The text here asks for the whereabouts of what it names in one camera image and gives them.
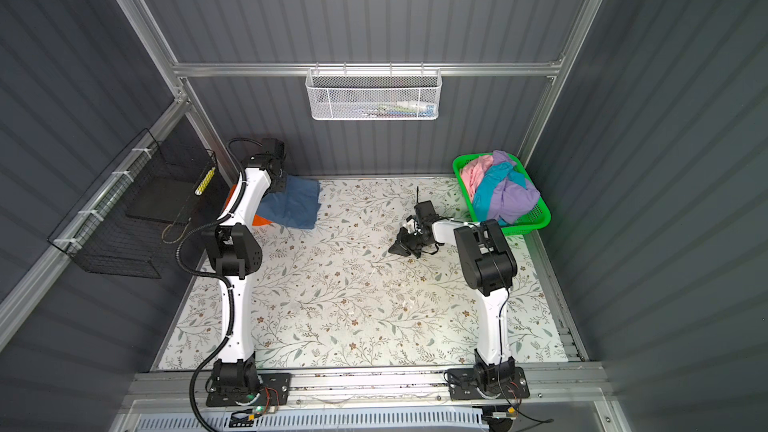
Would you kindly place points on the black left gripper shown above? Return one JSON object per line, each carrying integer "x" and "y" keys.
{"x": 279, "y": 187}

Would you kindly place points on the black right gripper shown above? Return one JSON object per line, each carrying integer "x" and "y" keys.
{"x": 402, "y": 246}

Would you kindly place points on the blue t shirt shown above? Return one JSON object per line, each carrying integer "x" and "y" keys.
{"x": 296, "y": 207}

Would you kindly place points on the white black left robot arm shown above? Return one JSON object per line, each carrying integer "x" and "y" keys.
{"x": 235, "y": 256}

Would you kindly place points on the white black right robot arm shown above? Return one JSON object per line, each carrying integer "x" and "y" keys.
{"x": 488, "y": 267}

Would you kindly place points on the folded orange t shirt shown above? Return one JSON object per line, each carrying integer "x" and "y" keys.
{"x": 258, "y": 221}

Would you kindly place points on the pink t shirt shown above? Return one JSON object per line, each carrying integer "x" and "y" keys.
{"x": 473, "y": 173}

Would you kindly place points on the purple t shirt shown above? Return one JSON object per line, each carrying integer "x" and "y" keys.
{"x": 511, "y": 193}

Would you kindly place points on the teal t shirt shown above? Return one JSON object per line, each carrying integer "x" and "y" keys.
{"x": 480, "y": 203}

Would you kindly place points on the green plastic laundry basket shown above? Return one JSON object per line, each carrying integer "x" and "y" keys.
{"x": 538, "y": 218}

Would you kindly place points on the items in white basket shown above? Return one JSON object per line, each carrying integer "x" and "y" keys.
{"x": 400, "y": 109}

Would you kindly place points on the white wire mesh basket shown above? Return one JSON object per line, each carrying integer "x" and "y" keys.
{"x": 332, "y": 96}

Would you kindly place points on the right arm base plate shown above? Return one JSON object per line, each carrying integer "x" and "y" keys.
{"x": 464, "y": 385}

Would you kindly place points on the black wire cage basket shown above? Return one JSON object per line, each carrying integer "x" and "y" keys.
{"x": 133, "y": 223}

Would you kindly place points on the white slotted cable duct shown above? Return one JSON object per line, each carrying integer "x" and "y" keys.
{"x": 441, "y": 418}

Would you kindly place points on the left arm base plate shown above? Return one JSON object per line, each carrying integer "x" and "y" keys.
{"x": 270, "y": 390}

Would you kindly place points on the aluminium mounting rail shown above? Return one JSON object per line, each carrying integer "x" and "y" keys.
{"x": 380, "y": 386}

